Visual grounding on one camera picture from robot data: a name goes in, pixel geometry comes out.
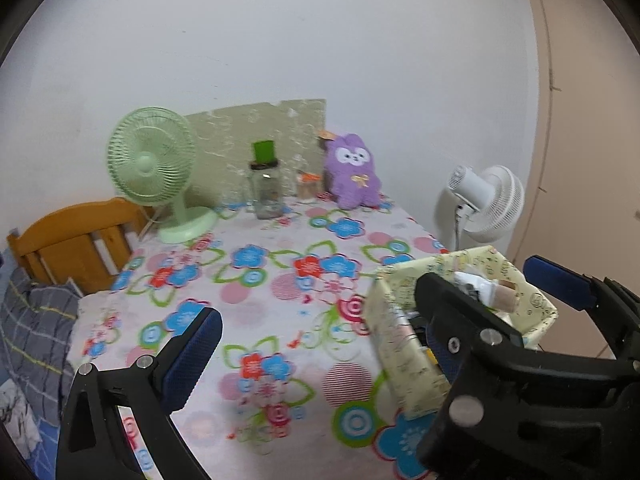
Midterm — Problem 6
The blue grid bedsheet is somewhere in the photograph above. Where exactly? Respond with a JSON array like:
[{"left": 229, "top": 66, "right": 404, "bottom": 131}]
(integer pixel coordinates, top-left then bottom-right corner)
[{"left": 20, "top": 410, "right": 63, "bottom": 480}]

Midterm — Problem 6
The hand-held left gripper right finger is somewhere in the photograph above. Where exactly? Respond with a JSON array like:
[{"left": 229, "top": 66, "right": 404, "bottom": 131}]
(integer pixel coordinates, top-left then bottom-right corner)
[{"left": 429, "top": 327, "right": 463, "bottom": 383}]

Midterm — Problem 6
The purple plush toy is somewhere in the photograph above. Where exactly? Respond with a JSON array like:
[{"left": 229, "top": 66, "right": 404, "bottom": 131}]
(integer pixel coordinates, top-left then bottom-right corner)
[{"left": 322, "top": 133, "right": 383, "bottom": 210}]

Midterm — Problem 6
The green patterned board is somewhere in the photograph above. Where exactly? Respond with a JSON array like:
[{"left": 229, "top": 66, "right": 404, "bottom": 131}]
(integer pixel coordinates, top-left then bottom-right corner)
[{"left": 185, "top": 99, "right": 328, "bottom": 208}]

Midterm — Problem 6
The cotton swab jar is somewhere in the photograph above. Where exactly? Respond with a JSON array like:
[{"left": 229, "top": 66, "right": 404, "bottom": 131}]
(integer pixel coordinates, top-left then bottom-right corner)
[{"left": 296, "top": 172, "right": 323, "bottom": 204}]

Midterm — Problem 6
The green desk fan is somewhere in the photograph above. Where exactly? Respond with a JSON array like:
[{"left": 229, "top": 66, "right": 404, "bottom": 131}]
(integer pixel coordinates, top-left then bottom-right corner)
[{"left": 106, "top": 106, "right": 218, "bottom": 245}]

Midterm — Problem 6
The glass jar mug green lid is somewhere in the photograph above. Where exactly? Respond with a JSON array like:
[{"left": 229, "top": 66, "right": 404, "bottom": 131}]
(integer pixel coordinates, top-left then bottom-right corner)
[{"left": 249, "top": 140, "right": 283, "bottom": 220}]

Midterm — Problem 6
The wooden bed headboard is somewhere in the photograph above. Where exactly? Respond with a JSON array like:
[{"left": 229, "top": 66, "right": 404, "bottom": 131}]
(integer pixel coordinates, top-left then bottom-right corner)
[{"left": 7, "top": 197, "right": 151, "bottom": 296}]

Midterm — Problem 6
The grey plaid pillow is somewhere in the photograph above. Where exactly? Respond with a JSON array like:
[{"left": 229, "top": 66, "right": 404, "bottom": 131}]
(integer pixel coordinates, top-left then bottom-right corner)
[{"left": 0, "top": 265, "right": 83, "bottom": 411}]

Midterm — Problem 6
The white crumpled cloth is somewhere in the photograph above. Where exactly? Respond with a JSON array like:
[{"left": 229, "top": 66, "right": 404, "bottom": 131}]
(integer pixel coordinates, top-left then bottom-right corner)
[{"left": 0, "top": 380, "right": 41, "bottom": 461}]

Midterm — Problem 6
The beige door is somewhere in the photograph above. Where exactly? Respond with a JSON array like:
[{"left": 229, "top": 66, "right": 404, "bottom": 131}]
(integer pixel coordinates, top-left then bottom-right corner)
[{"left": 505, "top": 0, "right": 640, "bottom": 361}]

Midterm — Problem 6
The white standing fan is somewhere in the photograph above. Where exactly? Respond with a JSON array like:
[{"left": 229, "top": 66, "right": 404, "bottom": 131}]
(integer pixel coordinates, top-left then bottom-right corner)
[{"left": 435, "top": 164, "right": 525, "bottom": 251}]

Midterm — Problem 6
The floral tablecloth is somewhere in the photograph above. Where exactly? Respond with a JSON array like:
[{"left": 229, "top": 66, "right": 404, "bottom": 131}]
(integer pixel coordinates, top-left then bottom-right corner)
[{"left": 65, "top": 192, "right": 451, "bottom": 480}]

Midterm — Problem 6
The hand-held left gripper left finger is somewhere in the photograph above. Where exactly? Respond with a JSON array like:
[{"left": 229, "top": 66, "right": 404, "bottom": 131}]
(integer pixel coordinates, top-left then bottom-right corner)
[{"left": 56, "top": 306, "right": 223, "bottom": 480}]

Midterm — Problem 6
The yellow patterned storage box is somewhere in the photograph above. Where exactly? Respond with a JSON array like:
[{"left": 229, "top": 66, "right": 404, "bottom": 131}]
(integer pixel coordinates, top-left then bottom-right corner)
[{"left": 362, "top": 246, "right": 558, "bottom": 421}]

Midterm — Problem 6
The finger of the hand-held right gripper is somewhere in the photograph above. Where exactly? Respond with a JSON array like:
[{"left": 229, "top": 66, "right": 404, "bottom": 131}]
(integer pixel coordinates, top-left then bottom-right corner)
[
  {"left": 524, "top": 256, "right": 640, "bottom": 386},
  {"left": 416, "top": 274, "right": 616, "bottom": 381}
]

